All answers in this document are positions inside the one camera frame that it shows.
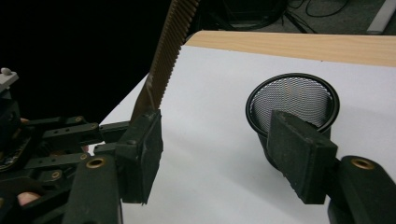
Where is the dark round stand base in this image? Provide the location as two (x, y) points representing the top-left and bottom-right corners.
(199, 0), (289, 32)

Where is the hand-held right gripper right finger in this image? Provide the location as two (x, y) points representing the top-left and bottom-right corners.
(266, 109), (339, 205)

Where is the white table sheet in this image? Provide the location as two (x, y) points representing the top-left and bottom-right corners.
(88, 45), (396, 224)

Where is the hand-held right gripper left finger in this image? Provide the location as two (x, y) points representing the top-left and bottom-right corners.
(115, 108), (164, 205)

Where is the white floor bar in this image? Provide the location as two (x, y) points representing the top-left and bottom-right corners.
(366, 0), (396, 35)

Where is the black mesh pen holder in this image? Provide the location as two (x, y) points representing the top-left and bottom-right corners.
(245, 72), (341, 171)

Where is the black floor cable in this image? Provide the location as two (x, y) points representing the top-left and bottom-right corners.
(304, 0), (350, 19)

